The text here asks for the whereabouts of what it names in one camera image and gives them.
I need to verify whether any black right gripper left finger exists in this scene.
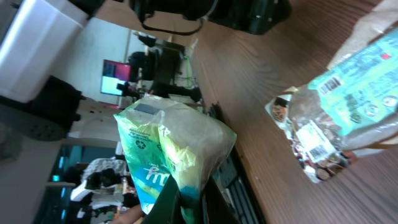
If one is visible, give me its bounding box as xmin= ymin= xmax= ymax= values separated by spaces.
xmin=143 ymin=177 xmax=181 ymax=224

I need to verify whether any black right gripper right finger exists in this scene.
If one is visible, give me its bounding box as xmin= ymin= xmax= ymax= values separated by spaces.
xmin=201 ymin=178 xmax=239 ymax=224

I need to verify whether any teal white tissue pack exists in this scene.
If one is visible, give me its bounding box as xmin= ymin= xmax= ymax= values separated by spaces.
xmin=114 ymin=95 xmax=236 ymax=223

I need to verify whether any brown white snack packet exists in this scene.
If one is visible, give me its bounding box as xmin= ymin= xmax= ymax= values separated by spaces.
xmin=265 ymin=0 xmax=397 ymax=183

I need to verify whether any teal white snack packet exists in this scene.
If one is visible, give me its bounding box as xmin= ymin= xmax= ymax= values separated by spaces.
xmin=308 ymin=29 xmax=397 ymax=136

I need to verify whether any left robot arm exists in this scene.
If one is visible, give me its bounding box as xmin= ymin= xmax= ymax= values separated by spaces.
xmin=1 ymin=0 xmax=292 ymax=142

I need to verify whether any background computer monitor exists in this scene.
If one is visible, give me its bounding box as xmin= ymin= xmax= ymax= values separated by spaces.
xmin=100 ymin=60 xmax=131 ymax=96

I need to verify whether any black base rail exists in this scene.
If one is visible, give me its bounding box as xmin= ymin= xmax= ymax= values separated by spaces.
xmin=208 ymin=102 xmax=268 ymax=224

